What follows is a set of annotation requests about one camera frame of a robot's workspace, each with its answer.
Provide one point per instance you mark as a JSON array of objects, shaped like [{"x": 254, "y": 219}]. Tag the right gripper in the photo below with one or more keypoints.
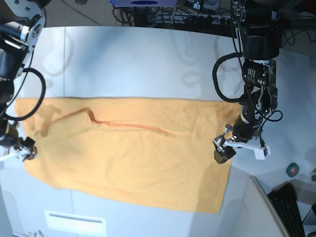
[{"x": 15, "y": 146}]

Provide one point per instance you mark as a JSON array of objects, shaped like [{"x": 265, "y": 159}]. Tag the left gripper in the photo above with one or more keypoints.
[{"x": 259, "y": 101}]

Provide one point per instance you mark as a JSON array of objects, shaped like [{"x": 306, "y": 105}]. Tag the yellow t-shirt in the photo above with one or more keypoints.
[{"x": 149, "y": 152}]

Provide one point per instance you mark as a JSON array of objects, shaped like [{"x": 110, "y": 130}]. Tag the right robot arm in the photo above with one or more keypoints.
[{"x": 21, "y": 22}]

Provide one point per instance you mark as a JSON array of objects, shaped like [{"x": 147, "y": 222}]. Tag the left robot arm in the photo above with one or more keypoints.
[{"x": 255, "y": 26}]

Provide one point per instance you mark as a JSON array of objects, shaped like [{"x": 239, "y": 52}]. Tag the green tape roll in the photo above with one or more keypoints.
[{"x": 292, "y": 170}]

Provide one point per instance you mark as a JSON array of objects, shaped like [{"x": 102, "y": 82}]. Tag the black keyboard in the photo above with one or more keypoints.
[{"x": 284, "y": 200}]

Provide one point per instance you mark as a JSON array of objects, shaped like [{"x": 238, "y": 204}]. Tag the white label plate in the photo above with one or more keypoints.
[{"x": 76, "y": 224}]

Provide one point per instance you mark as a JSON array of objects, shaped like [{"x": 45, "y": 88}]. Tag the blue box at top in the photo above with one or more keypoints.
[{"x": 151, "y": 3}]

